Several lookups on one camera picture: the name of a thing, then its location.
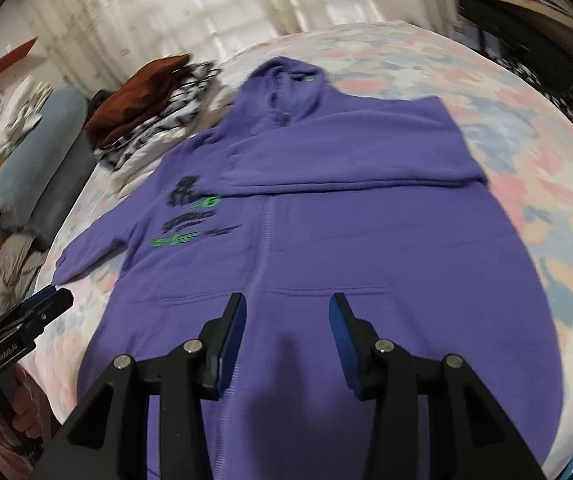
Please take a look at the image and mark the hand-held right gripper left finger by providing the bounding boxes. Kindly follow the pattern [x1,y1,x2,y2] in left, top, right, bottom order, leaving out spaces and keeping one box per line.
[31,292,247,480]

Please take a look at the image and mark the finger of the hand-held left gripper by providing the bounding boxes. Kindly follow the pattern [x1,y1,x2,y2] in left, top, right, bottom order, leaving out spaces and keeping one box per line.
[0,288,74,343]
[0,285,60,322]

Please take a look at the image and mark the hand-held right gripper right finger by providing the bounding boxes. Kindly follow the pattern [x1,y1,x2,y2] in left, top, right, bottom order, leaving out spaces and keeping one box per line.
[329,291,547,480]

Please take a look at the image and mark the purple hoodie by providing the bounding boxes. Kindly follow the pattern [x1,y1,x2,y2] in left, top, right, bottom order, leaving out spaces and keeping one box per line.
[52,56,565,480]

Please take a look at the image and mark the person's left hand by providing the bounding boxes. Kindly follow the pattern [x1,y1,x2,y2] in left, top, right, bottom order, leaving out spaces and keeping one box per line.
[9,365,63,443]

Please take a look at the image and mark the beige cloth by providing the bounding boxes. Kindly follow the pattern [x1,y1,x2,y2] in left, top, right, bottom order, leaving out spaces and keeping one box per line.
[0,232,47,311]

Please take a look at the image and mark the grey blue pillows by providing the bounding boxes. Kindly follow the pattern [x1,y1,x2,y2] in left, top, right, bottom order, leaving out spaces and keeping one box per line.
[0,85,100,251]

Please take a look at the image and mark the folded cream garment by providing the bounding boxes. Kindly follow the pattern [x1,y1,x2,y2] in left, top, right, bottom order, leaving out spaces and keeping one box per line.
[111,147,177,186]

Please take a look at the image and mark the white cloth pile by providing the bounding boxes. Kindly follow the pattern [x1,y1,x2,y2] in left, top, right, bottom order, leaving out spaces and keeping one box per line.
[0,75,54,153]

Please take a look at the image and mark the black cloth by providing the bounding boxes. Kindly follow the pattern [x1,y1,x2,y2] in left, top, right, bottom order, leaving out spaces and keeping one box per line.
[89,89,113,117]

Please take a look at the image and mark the folded black white patterned garment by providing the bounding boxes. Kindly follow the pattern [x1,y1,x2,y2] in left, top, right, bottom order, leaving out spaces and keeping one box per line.
[94,60,220,168]

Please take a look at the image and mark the folded brown garment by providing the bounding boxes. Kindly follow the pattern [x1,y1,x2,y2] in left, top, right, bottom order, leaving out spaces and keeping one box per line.
[84,55,192,148]

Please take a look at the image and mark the red white board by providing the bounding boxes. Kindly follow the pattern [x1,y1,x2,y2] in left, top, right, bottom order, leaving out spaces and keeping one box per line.
[0,37,40,106]

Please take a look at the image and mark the white floral curtain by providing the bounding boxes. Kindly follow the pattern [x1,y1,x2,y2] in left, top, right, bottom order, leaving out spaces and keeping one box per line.
[31,0,460,91]

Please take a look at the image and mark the wooden desk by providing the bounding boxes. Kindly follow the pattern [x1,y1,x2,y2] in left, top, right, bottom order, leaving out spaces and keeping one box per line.
[454,0,573,48]

